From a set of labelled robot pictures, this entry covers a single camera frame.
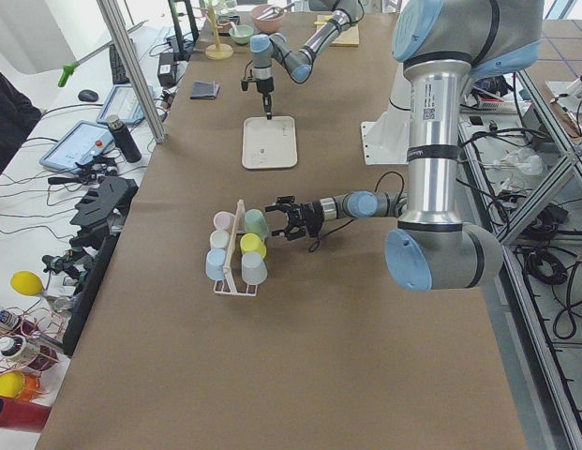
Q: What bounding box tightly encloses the white cup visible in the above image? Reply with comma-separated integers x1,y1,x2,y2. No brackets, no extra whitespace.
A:
209,230,231,249

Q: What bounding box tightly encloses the grey folded cloth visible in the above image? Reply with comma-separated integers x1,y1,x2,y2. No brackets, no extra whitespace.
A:
189,81,220,99

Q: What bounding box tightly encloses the wooden cutting board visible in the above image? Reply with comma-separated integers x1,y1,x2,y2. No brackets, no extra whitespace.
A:
314,15,360,47

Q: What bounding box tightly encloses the yellow lemon squeezer bottle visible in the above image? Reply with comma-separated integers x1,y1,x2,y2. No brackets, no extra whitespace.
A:
10,271,45,296

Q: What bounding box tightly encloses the pink cup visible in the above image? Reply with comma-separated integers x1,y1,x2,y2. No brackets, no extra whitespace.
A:
213,211,235,230

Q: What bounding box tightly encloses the black tool holder rack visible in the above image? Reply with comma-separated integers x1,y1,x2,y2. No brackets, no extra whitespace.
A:
42,176,139,357

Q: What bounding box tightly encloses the green cup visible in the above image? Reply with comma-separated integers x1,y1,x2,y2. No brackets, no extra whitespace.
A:
244,209,270,241

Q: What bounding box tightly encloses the person in black shirt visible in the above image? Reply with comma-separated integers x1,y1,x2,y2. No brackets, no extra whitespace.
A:
0,71,41,174

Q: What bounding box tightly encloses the cream rabbit tray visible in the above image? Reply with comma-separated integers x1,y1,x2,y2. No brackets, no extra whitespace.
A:
242,116,298,170

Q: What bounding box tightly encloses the black power adapter box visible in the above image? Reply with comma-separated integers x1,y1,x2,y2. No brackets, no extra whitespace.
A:
157,52,177,88

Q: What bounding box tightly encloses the black computer mouse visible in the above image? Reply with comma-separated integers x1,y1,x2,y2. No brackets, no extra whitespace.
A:
78,89,99,103

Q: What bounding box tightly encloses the black keyboard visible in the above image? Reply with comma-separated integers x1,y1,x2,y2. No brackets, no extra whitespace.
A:
109,43,129,85

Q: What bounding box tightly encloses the pink bowl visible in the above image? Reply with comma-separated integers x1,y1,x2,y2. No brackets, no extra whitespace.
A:
250,5,285,34

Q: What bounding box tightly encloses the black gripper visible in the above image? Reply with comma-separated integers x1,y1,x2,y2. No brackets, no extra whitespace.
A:
241,69,275,120
264,195,324,241

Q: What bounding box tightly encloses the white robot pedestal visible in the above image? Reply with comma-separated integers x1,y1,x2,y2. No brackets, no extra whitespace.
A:
361,63,411,165

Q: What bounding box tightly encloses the yellow cup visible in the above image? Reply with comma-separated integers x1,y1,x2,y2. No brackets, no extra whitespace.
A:
240,232,267,259

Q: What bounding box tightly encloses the black water bottle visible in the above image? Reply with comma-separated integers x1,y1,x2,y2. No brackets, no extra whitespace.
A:
106,114,142,163

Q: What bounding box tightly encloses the far teach pendant tablet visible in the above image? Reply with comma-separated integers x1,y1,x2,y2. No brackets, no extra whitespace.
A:
96,84,144,126

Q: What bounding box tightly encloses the near teach pendant tablet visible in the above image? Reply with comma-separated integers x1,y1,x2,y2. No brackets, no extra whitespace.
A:
39,121,113,172

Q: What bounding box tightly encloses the copper wire bottle basket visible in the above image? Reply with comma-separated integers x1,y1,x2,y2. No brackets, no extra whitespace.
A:
0,307,62,401

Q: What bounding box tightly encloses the white cup rack wooden handle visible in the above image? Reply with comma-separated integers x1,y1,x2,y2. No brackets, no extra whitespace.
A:
213,200,258,297

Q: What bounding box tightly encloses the metal ice scoop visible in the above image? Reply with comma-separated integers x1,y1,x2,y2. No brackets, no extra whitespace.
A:
257,2,295,20

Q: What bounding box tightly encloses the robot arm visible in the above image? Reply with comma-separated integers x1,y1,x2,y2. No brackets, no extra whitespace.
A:
241,0,365,120
275,1,544,291

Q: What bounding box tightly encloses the blue cup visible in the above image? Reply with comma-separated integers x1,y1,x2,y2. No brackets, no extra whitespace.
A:
205,247,227,281

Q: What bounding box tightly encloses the teach pendant tablet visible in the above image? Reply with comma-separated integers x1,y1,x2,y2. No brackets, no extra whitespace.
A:
96,84,144,126
39,121,113,172

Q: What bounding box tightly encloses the green bowl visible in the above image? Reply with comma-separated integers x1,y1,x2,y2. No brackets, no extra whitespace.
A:
229,24,255,45

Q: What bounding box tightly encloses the aluminium frame post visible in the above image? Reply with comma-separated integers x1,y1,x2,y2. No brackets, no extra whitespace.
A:
97,0,166,143

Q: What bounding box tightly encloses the grey cup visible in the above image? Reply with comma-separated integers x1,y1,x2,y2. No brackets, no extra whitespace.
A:
241,251,268,285

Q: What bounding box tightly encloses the wooden mug tree stand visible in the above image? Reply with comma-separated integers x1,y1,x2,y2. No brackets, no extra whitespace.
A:
204,1,233,61

